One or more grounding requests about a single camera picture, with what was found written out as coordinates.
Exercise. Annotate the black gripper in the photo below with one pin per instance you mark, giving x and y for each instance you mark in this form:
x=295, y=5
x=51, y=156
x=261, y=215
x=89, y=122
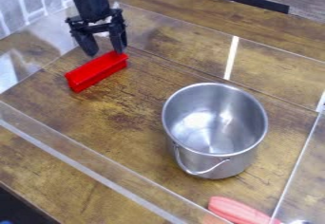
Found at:
x=85, y=41

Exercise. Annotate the red plastic block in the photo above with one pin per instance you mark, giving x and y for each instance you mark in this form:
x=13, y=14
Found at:
x=95, y=70

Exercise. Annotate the silver metal pot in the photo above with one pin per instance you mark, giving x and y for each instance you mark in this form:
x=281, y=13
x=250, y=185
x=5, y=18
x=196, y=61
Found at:
x=215, y=124

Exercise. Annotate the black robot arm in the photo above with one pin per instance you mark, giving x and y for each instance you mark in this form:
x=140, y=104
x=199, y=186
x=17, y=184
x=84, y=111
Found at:
x=89, y=5

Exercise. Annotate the clear acrylic front barrier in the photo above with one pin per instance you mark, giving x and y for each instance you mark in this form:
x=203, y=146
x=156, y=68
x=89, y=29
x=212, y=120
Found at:
x=160, y=201

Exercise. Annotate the clear acrylic barrier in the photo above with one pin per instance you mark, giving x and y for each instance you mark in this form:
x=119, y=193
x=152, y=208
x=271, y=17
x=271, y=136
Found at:
x=160, y=201
x=301, y=204

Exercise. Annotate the clear acrylic right barrier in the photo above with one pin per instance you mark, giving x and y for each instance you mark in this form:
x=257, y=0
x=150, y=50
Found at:
x=301, y=204

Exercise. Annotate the black wall strip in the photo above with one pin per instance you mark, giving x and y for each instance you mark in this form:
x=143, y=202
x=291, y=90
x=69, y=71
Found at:
x=263, y=4

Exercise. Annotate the orange handled tool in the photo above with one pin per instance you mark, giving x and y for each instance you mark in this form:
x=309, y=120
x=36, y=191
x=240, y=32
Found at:
x=236, y=212

